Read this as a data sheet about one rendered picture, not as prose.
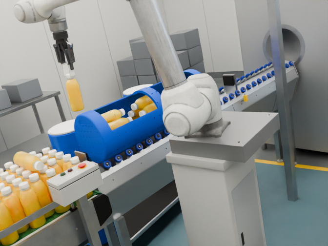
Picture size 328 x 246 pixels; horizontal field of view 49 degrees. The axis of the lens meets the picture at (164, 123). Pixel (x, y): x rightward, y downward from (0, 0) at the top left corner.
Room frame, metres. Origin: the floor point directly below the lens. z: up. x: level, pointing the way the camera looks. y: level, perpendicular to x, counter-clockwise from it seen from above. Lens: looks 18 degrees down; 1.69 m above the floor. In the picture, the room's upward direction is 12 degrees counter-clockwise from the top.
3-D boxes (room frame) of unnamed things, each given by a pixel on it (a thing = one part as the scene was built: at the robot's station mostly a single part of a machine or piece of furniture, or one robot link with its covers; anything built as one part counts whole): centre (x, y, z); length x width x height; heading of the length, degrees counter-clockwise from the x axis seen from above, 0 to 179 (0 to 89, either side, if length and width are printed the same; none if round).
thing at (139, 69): (5.86, -0.14, 0.59); 1.20 x 0.80 x 1.19; 48
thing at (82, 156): (1.74, 0.46, 0.99); 0.10 x 0.02 x 0.12; 41
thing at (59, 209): (1.46, 0.53, 0.99); 0.07 x 0.07 x 0.19
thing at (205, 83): (1.59, -0.19, 1.24); 0.18 x 0.16 x 0.22; 151
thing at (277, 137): (3.13, -1.03, 0.31); 0.06 x 0.06 x 0.63; 41
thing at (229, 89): (2.62, -0.55, 1.00); 0.10 x 0.04 x 0.15; 41
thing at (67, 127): (2.34, 0.64, 1.03); 0.28 x 0.28 x 0.01
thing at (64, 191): (1.39, 0.42, 1.05); 0.20 x 0.10 x 0.10; 131
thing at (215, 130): (1.61, -0.21, 1.10); 0.22 x 0.18 x 0.06; 150
